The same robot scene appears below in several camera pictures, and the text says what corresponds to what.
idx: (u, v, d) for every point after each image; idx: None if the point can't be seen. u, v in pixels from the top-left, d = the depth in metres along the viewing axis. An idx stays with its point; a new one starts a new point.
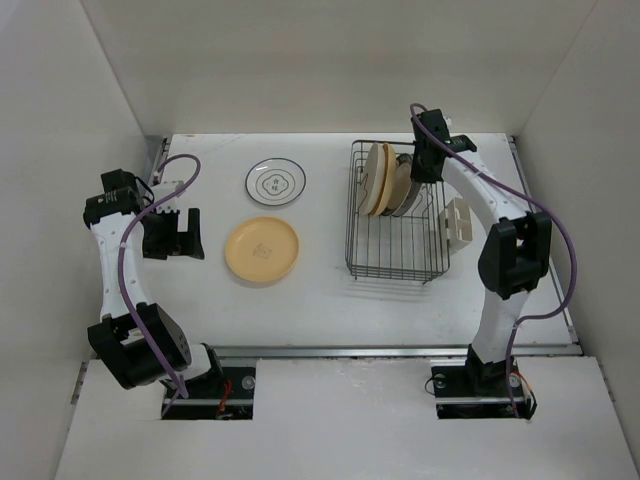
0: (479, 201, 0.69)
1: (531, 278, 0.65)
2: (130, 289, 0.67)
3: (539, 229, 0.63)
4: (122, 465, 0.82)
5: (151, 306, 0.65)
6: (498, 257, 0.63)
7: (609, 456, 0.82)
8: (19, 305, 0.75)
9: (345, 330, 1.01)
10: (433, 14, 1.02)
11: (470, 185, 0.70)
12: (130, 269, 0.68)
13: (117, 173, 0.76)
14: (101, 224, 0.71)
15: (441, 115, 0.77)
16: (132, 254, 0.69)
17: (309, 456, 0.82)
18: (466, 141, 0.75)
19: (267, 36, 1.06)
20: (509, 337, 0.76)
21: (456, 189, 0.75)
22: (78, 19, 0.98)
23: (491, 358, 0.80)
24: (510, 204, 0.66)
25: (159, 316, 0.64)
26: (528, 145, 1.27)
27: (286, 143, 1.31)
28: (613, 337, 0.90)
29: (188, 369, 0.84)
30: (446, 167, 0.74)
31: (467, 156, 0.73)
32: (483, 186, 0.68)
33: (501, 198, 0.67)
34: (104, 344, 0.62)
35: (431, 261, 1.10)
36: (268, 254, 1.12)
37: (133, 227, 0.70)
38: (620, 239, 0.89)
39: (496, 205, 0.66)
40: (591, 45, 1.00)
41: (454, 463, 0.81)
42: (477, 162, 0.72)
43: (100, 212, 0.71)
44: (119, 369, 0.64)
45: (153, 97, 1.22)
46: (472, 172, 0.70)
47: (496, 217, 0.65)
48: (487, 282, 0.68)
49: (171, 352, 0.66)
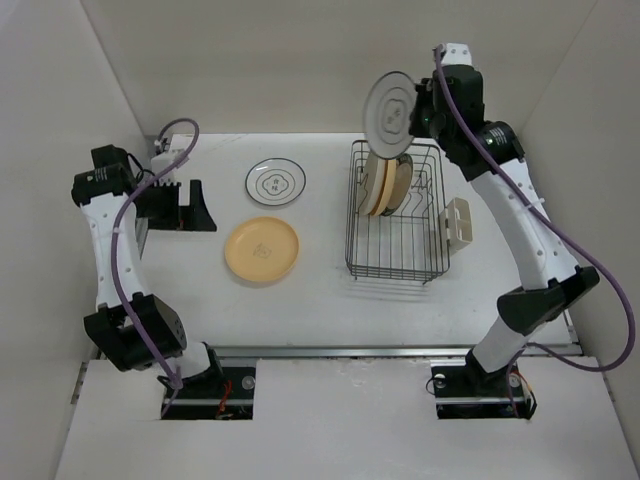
0: (522, 239, 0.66)
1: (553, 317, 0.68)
2: (125, 278, 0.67)
3: (586, 288, 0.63)
4: (122, 466, 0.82)
5: (147, 295, 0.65)
6: (536, 315, 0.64)
7: (609, 456, 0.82)
8: (20, 306, 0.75)
9: (345, 330, 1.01)
10: (433, 13, 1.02)
11: (515, 220, 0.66)
12: (124, 258, 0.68)
13: (109, 150, 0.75)
14: (91, 204, 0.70)
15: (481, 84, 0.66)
16: (126, 242, 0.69)
17: (309, 456, 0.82)
18: (509, 141, 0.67)
19: (267, 35, 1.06)
20: (516, 352, 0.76)
21: (489, 205, 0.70)
22: (77, 18, 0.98)
23: (491, 364, 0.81)
24: (557, 255, 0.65)
25: (156, 306, 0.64)
26: (528, 145, 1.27)
27: (286, 143, 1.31)
28: (613, 337, 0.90)
29: (188, 367, 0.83)
30: (484, 181, 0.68)
31: (512, 173, 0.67)
32: (530, 227, 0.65)
33: (548, 246, 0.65)
34: (99, 330, 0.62)
35: (431, 261, 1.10)
36: (268, 253, 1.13)
37: (125, 211, 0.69)
38: (620, 238, 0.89)
39: (545, 259, 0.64)
40: (590, 44, 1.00)
41: (454, 463, 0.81)
42: (524, 185, 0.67)
43: (91, 193, 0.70)
44: (116, 354, 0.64)
45: (153, 97, 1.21)
46: (522, 206, 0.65)
47: (545, 272, 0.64)
48: (506, 319, 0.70)
49: (166, 339, 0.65)
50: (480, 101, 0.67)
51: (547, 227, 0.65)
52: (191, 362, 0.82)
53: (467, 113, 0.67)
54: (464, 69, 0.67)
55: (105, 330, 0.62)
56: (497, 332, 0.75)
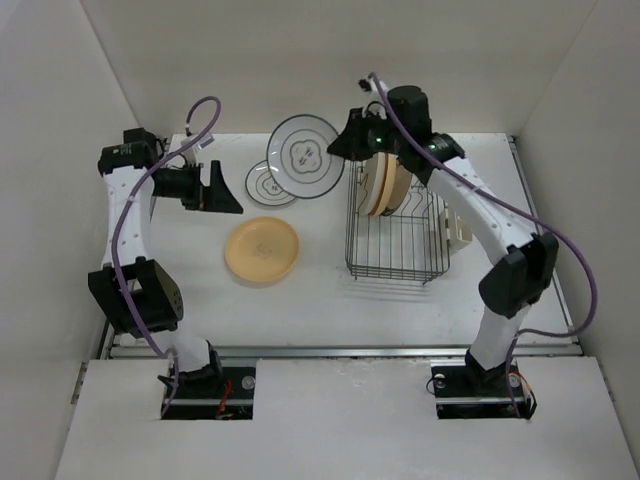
0: (478, 221, 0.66)
1: (534, 295, 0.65)
2: (130, 244, 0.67)
3: (547, 250, 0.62)
4: (122, 466, 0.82)
5: (148, 260, 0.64)
6: (506, 285, 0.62)
7: (610, 457, 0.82)
8: (20, 306, 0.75)
9: (345, 330, 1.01)
10: (433, 13, 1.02)
11: (466, 203, 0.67)
12: (133, 224, 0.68)
13: (138, 131, 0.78)
14: (112, 175, 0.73)
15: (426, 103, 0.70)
16: (138, 212, 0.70)
17: (309, 456, 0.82)
18: (450, 144, 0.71)
19: (267, 35, 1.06)
20: (509, 344, 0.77)
21: (446, 201, 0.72)
22: (77, 18, 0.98)
23: (490, 361, 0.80)
24: (513, 226, 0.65)
25: (154, 274, 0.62)
26: (528, 145, 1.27)
27: None
28: (613, 336, 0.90)
29: (189, 362, 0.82)
30: (434, 179, 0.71)
31: (457, 166, 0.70)
32: (481, 206, 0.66)
33: (502, 219, 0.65)
34: (101, 289, 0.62)
35: (431, 261, 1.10)
36: (267, 254, 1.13)
37: (142, 183, 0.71)
38: (620, 239, 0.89)
39: (501, 230, 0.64)
40: (591, 44, 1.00)
41: (453, 463, 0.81)
42: (469, 174, 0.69)
43: (115, 164, 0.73)
44: (112, 312, 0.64)
45: (153, 98, 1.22)
46: (467, 189, 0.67)
47: (502, 242, 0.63)
48: (491, 303, 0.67)
49: (163, 307, 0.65)
50: (427, 115, 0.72)
51: (495, 203, 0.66)
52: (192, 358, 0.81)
53: (415, 128, 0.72)
54: (409, 87, 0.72)
55: (107, 287, 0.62)
56: (485, 320, 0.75)
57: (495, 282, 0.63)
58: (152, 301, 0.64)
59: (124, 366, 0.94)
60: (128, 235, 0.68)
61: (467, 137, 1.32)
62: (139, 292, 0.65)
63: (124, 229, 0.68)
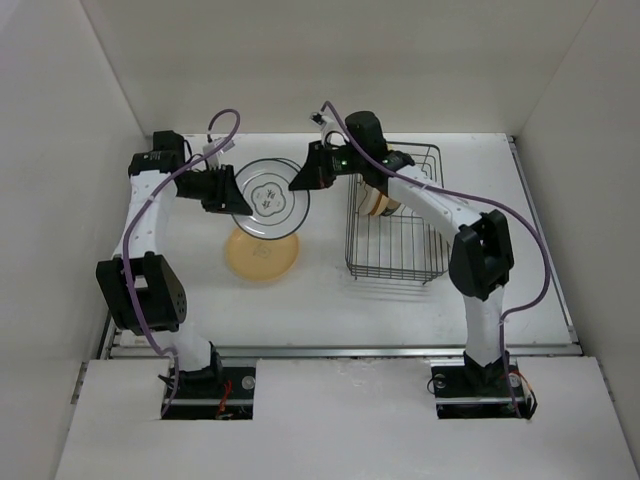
0: (434, 213, 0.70)
1: (502, 273, 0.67)
2: (142, 239, 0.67)
3: (496, 226, 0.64)
4: (121, 466, 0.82)
5: (155, 255, 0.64)
6: (468, 263, 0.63)
7: (610, 457, 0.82)
8: (21, 306, 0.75)
9: (345, 330, 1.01)
10: (433, 14, 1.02)
11: (420, 200, 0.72)
12: (149, 221, 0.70)
13: (168, 136, 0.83)
14: (139, 176, 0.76)
15: (378, 125, 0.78)
16: (157, 212, 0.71)
17: (308, 456, 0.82)
18: (403, 157, 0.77)
19: (267, 35, 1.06)
20: (499, 336, 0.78)
21: (407, 205, 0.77)
22: (78, 18, 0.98)
23: (486, 358, 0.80)
24: (464, 210, 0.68)
25: (160, 268, 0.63)
26: (528, 145, 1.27)
27: (286, 144, 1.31)
28: (613, 336, 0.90)
29: (189, 362, 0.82)
30: (392, 187, 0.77)
31: (408, 172, 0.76)
32: (432, 199, 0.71)
33: (452, 206, 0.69)
34: (109, 280, 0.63)
35: (432, 261, 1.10)
36: (268, 253, 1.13)
37: (164, 186, 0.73)
38: (620, 238, 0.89)
39: (452, 215, 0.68)
40: (591, 45, 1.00)
41: (453, 463, 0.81)
42: (420, 176, 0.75)
43: (142, 167, 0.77)
44: (115, 305, 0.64)
45: (154, 98, 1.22)
46: (418, 187, 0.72)
47: (455, 225, 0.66)
48: (463, 289, 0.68)
49: (165, 308, 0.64)
50: (381, 135, 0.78)
51: (444, 194, 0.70)
52: (193, 357, 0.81)
53: (372, 147, 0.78)
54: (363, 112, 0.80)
55: (113, 278, 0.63)
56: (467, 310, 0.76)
57: (460, 263, 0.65)
58: (155, 298, 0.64)
59: (124, 366, 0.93)
60: (142, 230, 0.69)
61: (468, 137, 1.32)
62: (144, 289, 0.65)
63: (140, 225, 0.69)
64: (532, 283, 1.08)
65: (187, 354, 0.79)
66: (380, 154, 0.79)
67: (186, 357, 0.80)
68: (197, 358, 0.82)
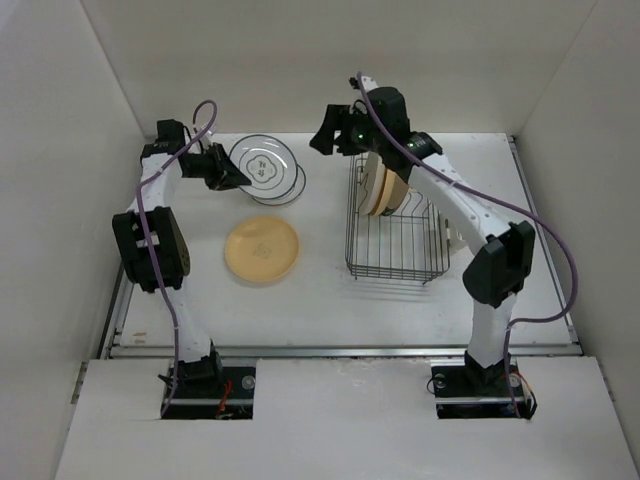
0: (459, 214, 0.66)
1: (517, 281, 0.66)
2: (153, 199, 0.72)
3: (524, 238, 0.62)
4: (121, 466, 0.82)
5: (164, 208, 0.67)
6: (488, 272, 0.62)
7: (610, 457, 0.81)
8: (21, 307, 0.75)
9: (345, 330, 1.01)
10: (433, 13, 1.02)
11: (445, 197, 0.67)
12: (158, 187, 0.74)
13: (170, 122, 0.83)
14: (149, 158, 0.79)
15: (403, 102, 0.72)
16: (165, 183, 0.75)
17: (308, 457, 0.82)
18: (429, 142, 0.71)
19: (267, 35, 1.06)
20: (504, 338, 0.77)
21: (427, 197, 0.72)
22: (77, 18, 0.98)
23: (487, 360, 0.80)
24: (491, 217, 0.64)
25: (169, 220, 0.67)
26: (528, 145, 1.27)
27: (286, 143, 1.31)
28: (613, 336, 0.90)
29: (190, 352, 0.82)
30: (414, 177, 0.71)
31: (435, 162, 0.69)
32: (459, 198, 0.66)
33: (481, 211, 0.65)
34: (123, 233, 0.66)
35: (432, 261, 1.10)
36: (268, 253, 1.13)
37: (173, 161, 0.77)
38: (620, 238, 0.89)
39: (479, 221, 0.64)
40: (591, 45, 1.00)
41: (454, 463, 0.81)
42: (447, 170, 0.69)
43: (152, 150, 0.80)
44: (128, 258, 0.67)
45: (154, 98, 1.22)
46: (445, 183, 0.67)
47: (482, 235, 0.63)
48: (474, 293, 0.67)
49: (173, 260, 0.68)
50: (405, 114, 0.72)
51: (473, 195, 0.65)
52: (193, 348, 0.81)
53: (394, 127, 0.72)
54: (387, 90, 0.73)
55: (127, 231, 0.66)
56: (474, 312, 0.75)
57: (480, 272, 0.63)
58: (166, 250, 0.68)
59: (124, 366, 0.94)
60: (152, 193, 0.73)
61: (468, 137, 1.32)
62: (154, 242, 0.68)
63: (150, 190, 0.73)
64: (534, 284, 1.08)
65: (189, 330, 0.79)
66: (401, 138, 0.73)
67: (189, 338, 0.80)
68: (194, 343, 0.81)
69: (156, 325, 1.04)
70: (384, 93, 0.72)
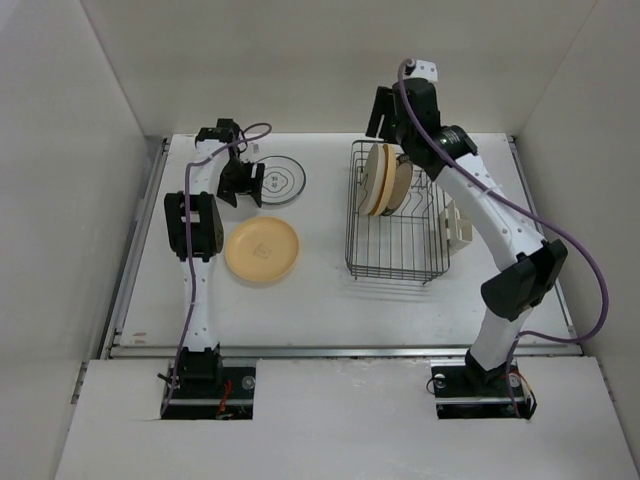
0: (488, 223, 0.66)
1: (536, 298, 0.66)
2: (200, 184, 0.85)
3: (554, 259, 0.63)
4: (120, 466, 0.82)
5: (208, 195, 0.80)
6: (513, 292, 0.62)
7: (610, 457, 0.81)
8: (21, 306, 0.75)
9: (344, 330, 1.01)
10: (432, 13, 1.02)
11: (477, 205, 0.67)
12: (205, 172, 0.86)
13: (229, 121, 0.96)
14: (204, 142, 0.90)
15: (435, 93, 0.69)
16: (212, 169, 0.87)
17: (307, 457, 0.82)
18: (462, 139, 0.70)
19: (266, 35, 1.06)
20: (510, 346, 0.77)
21: (455, 200, 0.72)
22: (78, 18, 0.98)
23: (491, 362, 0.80)
24: (524, 233, 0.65)
25: (212, 205, 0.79)
26: (528, 146, 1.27)
27: (286, 143, 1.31)
28: (613, 337, 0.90)
29: (192, 343, 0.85)
30: (444, 177, 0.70)
31: (469, 164, 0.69)
32: (492, 208, 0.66)
33: (513, 225, 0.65)
34: (172, 211, 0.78)
35: (431, 261, 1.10)
36: (268, 253, 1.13)
37: (222, 150, 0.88)
38: (620, 238, 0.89)
39: (511, 235, 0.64)
40: (590, 45, 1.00)
41: (453, 463, 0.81)
42: (480, 174, 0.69)
43: (207, 135, 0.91)
44: (172, 231, 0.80)
45: (153, 98, 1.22)
46: (480, 191, 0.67)
47: (513, 252, 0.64)
48: (492, 303, 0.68)
49: (209, 239, 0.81)
50: (435, 106, 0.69)
51: (506, 207, 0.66)
52: (193, 337, 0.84)
53: (425, 120, 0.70)
54: (419, 78, 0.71)
55: (176, 209, 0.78)
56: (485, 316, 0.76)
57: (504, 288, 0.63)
58: (203, 228, 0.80)
59: (123, 366, 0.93)
60: (200, 179, 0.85)
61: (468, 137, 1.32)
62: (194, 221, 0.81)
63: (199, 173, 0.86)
64: None
65: (203, 310, 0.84)
66: (432, 133, 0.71)
67: (201, 319, 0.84)
68: (202, 328, 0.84)
69: (156, 325, 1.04)
70: (419, 83, 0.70)
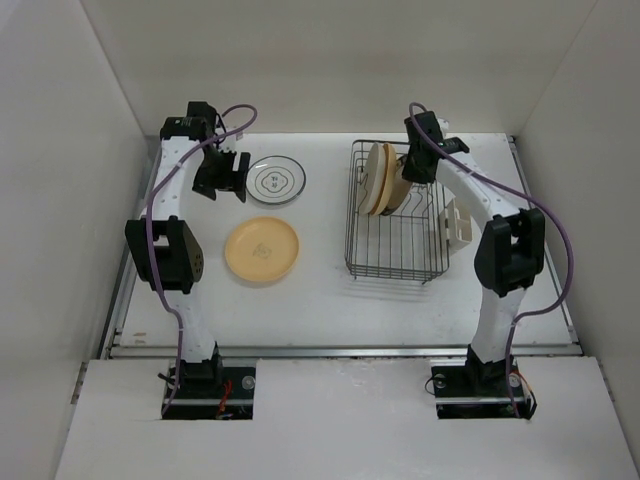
0: (472, 199, 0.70)
1: (527, 276, 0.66)
2: (168, 204, 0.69)
3: (532, 225, 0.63)
4: (119, 466, 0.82)
5: (177, 222, 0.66)
6: (493, 254, 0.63)
7: (610, 457, 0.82)
8: (21, 306, 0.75)
9: (343, 330, 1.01)
10: (432, 13, 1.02)
11: (463, 185, 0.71)
12: (174, 187, 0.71)
13: (201, 105, 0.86)
14: (169, 141, 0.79)
15: (433, 116, 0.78)
16: (182, 180, 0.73)
17: (306, 457, 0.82)
18: (458, 144, 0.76)
19: (265, 34, 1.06)
20: (507, 336, 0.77)
21: (450, 190, 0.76)
22: (78, 18, 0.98)
23: (488, 356, 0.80)
24: (504, 203, 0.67)
25: (181, 233, 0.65)
26: (528, 146, 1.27)
27: (286, 143, 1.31)
28: (613, 337, 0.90)
29: (193, 353, 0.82)
30: (440, 169, 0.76)
31: (460, 157, 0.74)
32: (475, 185, 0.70)
33: (493, 196, 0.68)
34: (136, 243, 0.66)
35: (432, 261, 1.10)
36: (268, 253, 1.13)
37: (192, 154, 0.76)
38: (620, 239, 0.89)
39: (490, 204, 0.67)
40: (590, 45, 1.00)
41: (453, 463, 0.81)
42: (470, 163, 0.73)
43: (172, 131, 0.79)
44: (140, 261, 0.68)
45: (153, 97, 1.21)
46: (464, 172, 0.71)
47: (490, 215, 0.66)
48: (485, 280, 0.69)
49: (182, 270, 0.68)
50: (436, 125, 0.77)
51: (487, 183, 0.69)
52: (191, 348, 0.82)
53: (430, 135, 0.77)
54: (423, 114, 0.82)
55: (139, 239, 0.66)
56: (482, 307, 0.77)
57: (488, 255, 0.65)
58: (173, 257, 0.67)
59: (124, 366, 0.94)
60: (168, 195, 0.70)
61: (468, 137, 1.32)
62: (165, 248, 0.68)
63: (167, 189, 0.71)
64: (536, 286, 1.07)
65: (195, 333, 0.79)
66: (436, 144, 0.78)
67: (193, 340, 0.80)
68: (198, 346, 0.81)
69: (156, 325, 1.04)
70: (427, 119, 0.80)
